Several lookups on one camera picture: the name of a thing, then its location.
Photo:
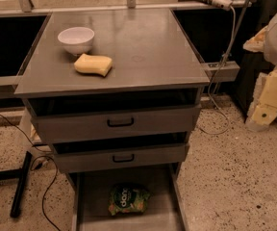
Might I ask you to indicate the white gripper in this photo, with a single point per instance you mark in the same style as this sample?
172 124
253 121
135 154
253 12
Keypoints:
266 90

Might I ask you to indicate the green rice chip bag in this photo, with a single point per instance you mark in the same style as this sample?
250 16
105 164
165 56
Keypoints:
128 198

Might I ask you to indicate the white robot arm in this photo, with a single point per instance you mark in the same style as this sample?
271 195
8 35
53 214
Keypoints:
270 55

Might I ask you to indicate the grey drawer cabinet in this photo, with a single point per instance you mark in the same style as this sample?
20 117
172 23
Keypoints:
153 68

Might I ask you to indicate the grey bottom drawer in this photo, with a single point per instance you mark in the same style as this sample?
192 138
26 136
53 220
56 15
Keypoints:
164 208

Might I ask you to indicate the grey drawer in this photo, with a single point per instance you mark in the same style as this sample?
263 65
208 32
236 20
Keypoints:
99 126
164 208
121 158

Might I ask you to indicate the grey middle drawer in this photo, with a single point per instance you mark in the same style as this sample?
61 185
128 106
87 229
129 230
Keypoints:
121 158

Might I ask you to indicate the grey top drawer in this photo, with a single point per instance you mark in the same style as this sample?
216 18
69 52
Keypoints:
99 126

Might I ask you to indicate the dark side cabinet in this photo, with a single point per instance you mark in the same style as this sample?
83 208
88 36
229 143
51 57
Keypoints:
251 64

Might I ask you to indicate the yellow sponge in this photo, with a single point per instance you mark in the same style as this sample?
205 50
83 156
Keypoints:
89 64

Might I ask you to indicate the white ceramic bowl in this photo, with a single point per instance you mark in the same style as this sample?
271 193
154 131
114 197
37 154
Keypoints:
76 40

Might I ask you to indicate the black table leg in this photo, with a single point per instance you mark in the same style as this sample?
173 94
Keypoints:
22 178

